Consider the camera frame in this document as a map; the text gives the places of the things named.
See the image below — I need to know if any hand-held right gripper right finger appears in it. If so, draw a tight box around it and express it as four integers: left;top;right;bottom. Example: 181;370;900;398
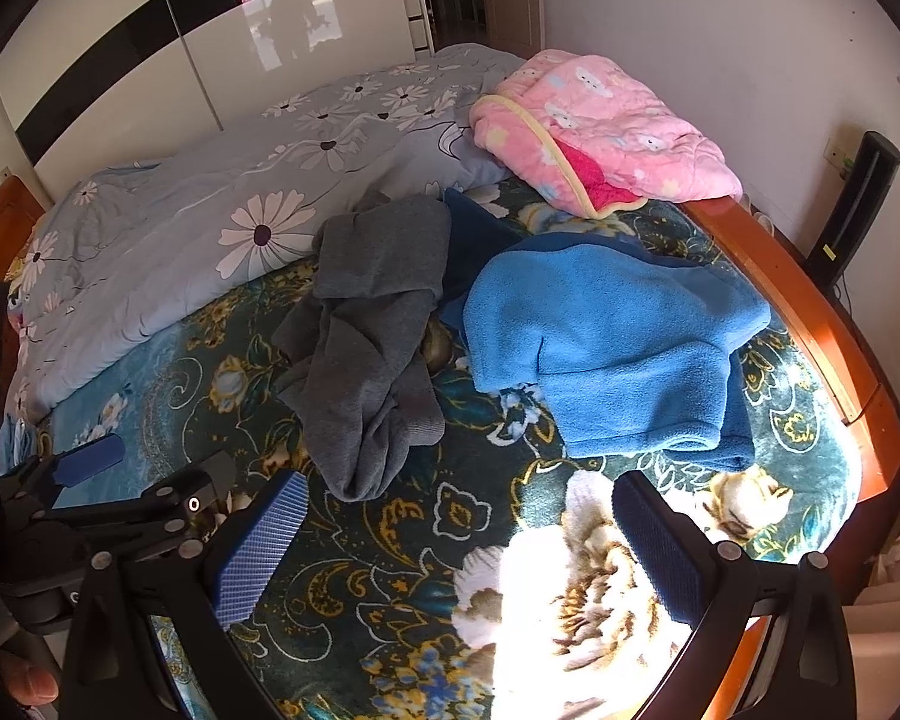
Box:
612;471;860;720

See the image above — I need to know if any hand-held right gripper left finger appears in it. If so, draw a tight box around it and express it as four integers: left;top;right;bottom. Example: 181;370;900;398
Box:
58;471;310;720

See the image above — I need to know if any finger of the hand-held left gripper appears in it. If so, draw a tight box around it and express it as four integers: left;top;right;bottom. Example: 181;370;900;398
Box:
0;433;126;533
34;456;239;563

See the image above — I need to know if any grey sweatshirt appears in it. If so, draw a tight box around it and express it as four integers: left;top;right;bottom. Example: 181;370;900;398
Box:
270;191;452;503

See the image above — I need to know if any person's left hand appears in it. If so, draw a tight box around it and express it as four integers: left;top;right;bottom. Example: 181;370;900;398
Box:
0;634;65;707

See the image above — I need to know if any cartoon print pillow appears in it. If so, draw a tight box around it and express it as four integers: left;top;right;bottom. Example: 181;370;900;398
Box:
6;281;35;335

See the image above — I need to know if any teal floral plush blanket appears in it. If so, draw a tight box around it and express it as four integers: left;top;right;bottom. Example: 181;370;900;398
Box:
0;172;863;720

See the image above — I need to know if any blue fleece jacket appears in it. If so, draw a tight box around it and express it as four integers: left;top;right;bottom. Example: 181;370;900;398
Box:
439;187;772;473

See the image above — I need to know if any white plastic box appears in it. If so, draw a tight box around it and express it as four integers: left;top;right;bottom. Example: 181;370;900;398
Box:
844;562;900;720

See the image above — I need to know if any grey daisy print duvet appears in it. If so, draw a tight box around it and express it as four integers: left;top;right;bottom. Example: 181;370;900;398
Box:
0;43;530;428

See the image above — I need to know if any white wardrobe with black stripe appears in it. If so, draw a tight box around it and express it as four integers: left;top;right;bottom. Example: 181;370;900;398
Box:
0;0;428;211

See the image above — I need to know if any black tower appliance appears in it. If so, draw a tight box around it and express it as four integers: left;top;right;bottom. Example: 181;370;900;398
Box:
804;131;900;282

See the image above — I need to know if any pink quilted blanket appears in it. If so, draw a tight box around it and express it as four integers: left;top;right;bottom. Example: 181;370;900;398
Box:
469;49;743;218

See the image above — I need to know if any white wall socket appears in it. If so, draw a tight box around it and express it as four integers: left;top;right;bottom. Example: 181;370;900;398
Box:
827;131;860;177

